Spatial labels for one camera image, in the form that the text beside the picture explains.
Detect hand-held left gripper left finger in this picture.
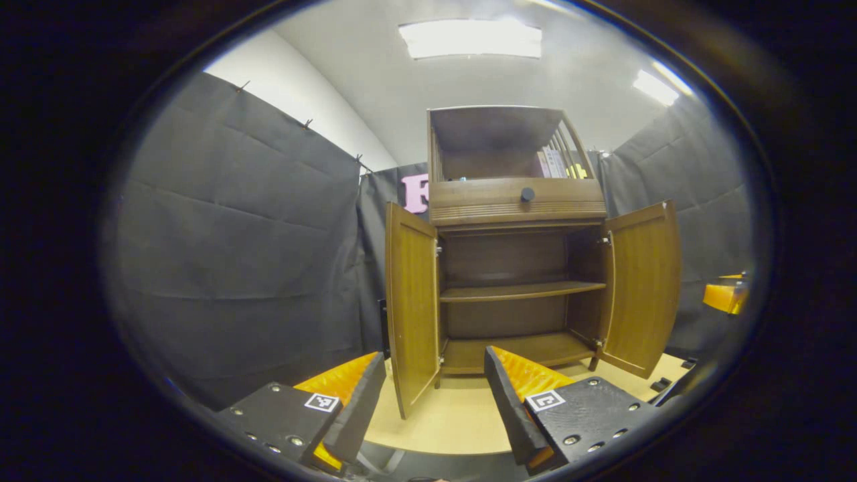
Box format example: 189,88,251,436
218,351,387,473

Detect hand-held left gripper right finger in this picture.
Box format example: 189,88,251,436
483,345,660,476

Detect wooden shoe cabinet door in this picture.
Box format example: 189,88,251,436
385,202,441,420
596,199,682,380

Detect wooden double-door shoe cabinet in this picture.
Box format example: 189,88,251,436
385,106,682,420

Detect wooden cabinet inner shelf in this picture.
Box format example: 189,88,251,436
440,281,607,303

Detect books on cabinet shelf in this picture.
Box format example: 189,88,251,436
536,146,570,179

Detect black backdrop cloth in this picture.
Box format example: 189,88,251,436
107,70,754,410

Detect small ceiling light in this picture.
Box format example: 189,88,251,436
633,70,680,106

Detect large rectangular ceiling light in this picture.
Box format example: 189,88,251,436
398,19,543,60

